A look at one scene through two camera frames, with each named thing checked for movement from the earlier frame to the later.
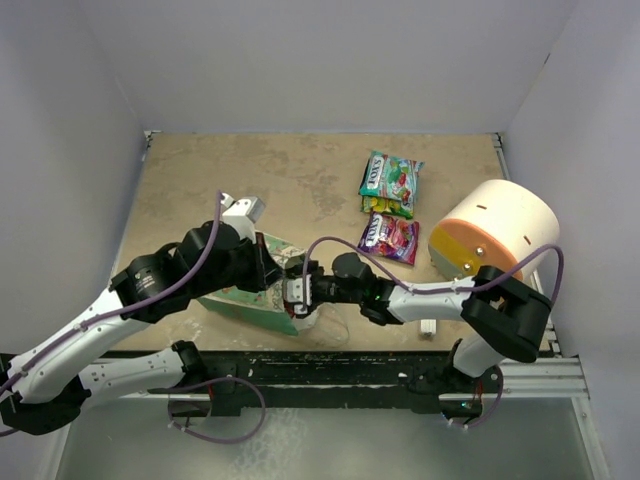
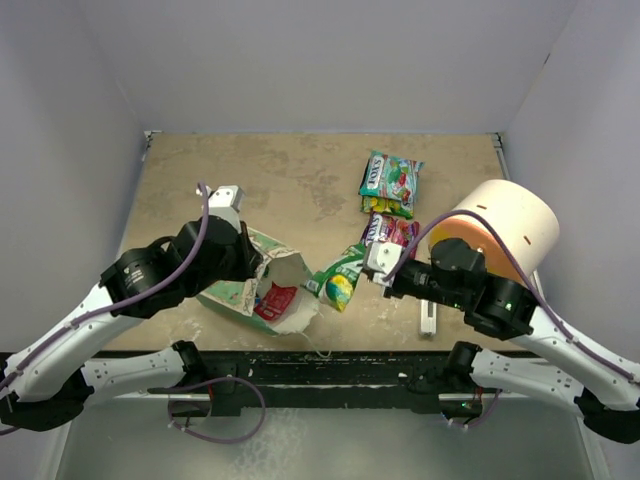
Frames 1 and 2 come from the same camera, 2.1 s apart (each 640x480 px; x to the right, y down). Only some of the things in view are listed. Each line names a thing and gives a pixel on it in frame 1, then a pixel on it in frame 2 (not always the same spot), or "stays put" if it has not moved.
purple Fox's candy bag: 391,238 stays put
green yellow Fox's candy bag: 371,204 stays put
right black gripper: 315,269 to 392,290
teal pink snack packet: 392,178 stays put
